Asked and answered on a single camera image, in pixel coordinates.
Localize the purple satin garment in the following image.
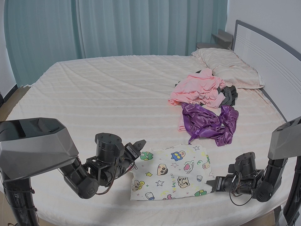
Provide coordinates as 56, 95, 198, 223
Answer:
181, 103, 239, 147

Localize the pale pink garment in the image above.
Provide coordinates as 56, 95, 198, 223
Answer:
178, 115, 189, 132

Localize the grey bedside table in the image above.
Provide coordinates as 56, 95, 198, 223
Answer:
196, 28, 234, 50

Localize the blue-green curtain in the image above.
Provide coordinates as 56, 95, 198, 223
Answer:
4, 0, 229, 87

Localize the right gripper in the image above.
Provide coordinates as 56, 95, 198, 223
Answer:
206, 175, 237, 194

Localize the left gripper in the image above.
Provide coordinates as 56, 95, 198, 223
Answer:
116, 139, 147, 174

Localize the black cable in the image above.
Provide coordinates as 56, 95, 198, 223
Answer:
96, 160, 118, 195
230, 188, 253, 206

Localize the dark grey garment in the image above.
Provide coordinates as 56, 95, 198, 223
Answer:
219, 85, 238, 108

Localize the white printed garment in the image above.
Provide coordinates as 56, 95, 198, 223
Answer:
130, 144, 214, 201

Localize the bed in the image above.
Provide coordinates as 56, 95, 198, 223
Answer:
5, 20, 301, 223

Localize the cream pillow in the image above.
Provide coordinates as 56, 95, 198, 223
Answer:
212, 64, 265, 89
191, 48, 238, 68

